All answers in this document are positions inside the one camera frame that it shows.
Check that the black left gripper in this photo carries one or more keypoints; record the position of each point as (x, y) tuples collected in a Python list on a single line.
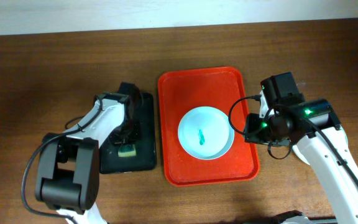
[(117, 138)]

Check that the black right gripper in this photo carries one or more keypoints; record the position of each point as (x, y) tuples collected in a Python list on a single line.
[(251, 129)]

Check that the green yellow sponge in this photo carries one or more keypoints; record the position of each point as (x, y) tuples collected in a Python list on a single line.
[(127, 150)]

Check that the black rectangular tray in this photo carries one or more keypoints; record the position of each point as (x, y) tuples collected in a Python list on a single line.
[(146, 157)]

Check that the light blue plate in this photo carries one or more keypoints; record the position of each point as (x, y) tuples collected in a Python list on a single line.
[(205, 133)]

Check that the light green plate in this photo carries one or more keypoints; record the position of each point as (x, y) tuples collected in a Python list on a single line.
[(300, 155)]

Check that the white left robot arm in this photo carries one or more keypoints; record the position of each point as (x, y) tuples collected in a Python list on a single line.
[(69, 163)]

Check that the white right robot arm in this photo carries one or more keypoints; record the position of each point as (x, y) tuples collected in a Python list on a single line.
[(312, 128)]

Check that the red plastic tray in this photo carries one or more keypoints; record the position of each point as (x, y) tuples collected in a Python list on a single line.
[(218, 87)]

